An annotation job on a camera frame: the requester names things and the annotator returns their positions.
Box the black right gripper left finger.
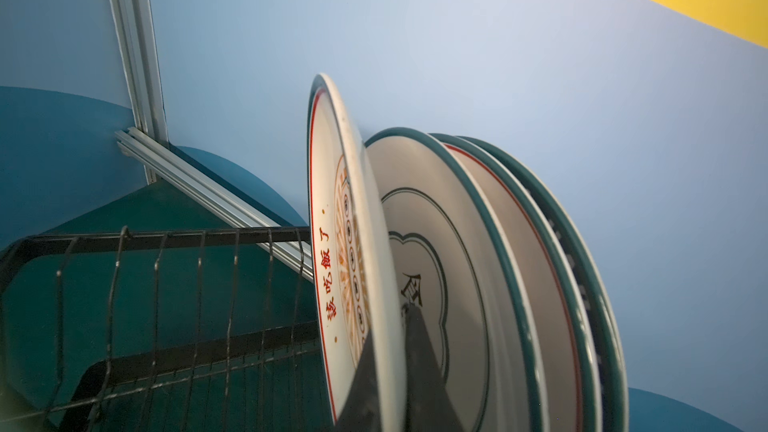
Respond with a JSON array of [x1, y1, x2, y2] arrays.
[[334, 336, 382, 432]]

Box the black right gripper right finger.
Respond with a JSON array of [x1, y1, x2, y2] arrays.
[[402, 303, 463, 431]]

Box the orange sunburst plate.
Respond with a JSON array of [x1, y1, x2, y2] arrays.
[[307, 73, 407, 431], [436, 133, 604, 431]]

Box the white cloud emblem plate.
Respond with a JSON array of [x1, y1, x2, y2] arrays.
[[366, 127, 550, 431]]

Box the black wire dish rack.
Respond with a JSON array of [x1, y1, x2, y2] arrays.
[[1, 227, 332, 431]]

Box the green rim lettered plate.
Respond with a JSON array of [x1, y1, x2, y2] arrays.
[[468, 137, 630, 431]]

